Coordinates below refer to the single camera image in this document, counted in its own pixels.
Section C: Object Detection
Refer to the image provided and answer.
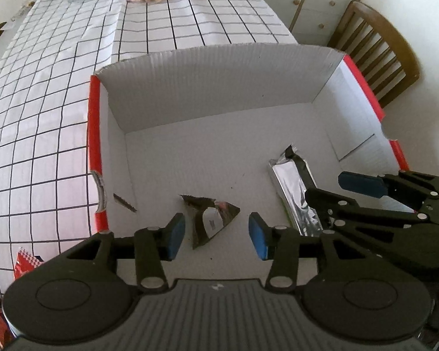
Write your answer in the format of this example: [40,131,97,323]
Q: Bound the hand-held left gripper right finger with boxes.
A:
[249,212,399,294]

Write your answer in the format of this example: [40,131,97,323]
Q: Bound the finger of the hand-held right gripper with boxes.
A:
[305,188,439,282]
[338,170,439,213]

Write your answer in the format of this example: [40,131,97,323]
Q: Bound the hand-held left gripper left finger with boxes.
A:
[44,213,186,294]

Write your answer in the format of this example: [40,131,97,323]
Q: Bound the dark triangular snack packet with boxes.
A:
[179,195,241,250]

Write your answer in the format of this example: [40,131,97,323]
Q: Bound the silver foil snack packet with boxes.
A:
[267,145,324,238]

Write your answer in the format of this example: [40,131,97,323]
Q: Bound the red cardboard box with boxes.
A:
[87,42,410,280]

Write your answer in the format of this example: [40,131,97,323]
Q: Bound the torn dark wrapper strip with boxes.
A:
[113,193,138,213]

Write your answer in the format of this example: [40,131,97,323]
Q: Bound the red white patterned snack packet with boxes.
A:
[13,249,44,282]

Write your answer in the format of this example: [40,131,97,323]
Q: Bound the wooden slatted chair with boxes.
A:
[327,1,421,108]

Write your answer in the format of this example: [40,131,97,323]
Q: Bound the white grid tablecloth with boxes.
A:
[0,0,299,297]

